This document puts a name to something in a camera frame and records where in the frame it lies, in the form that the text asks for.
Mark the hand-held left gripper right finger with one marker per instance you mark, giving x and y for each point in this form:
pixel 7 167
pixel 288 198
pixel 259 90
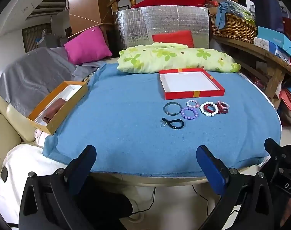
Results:
pixel 210 166

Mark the grey metal bangle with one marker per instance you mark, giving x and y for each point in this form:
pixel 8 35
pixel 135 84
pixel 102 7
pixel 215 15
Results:
pixel 165 107

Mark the maroon band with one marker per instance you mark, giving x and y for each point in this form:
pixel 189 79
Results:
pixel 224 111

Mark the red cardboard box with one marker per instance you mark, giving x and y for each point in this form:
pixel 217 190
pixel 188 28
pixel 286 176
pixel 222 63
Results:
pixel 183 82

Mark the green floral pillow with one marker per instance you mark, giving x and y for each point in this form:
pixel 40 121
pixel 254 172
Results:
pixel 159 57

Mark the silver insulation mat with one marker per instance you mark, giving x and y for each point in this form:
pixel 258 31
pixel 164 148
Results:
pixel 164 19

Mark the white towel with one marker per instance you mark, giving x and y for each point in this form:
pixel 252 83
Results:
pixel 21 165

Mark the wicker basket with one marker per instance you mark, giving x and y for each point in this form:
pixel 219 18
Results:
pixel 234 30

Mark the pink pillow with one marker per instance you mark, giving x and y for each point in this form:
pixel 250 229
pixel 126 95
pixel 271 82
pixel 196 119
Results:
pixel 86 45

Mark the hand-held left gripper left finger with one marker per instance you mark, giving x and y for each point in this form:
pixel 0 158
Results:
pixel 84 164

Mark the dark red pouch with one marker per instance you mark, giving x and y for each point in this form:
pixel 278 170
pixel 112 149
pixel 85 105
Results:
pixel 54 111

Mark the blue blanket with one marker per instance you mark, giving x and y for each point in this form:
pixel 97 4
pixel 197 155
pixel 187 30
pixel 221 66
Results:
pixel 124 136

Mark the brown board panel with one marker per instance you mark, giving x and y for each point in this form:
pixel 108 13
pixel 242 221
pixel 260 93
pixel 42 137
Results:
pixel 88 2

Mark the light blue box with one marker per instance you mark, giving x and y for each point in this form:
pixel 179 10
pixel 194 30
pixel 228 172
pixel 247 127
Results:
pixel 272 37

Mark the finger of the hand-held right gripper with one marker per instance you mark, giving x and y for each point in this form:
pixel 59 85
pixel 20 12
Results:
pixel 277 152

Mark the cream sofa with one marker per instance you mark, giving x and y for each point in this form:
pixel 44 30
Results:
pixel 4 129

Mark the small white patterned box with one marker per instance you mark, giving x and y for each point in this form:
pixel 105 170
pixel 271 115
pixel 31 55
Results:
pixel 261 43

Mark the orange cardboard box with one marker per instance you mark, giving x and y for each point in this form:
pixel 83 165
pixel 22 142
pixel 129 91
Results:
pixel 64 116

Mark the wooden shelf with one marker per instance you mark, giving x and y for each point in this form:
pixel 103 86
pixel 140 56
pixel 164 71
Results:
pixel 263 56

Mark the red cushion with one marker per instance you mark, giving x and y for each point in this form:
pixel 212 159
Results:
pixel 173 37

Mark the grey cloth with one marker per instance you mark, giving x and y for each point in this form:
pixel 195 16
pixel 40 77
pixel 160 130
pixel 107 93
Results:
pixel 32 71

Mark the navy bag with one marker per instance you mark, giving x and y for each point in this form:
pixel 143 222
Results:
pixel 267 9

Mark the blue cloth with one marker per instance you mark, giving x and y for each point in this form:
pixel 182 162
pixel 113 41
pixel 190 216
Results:
pixel 223 12

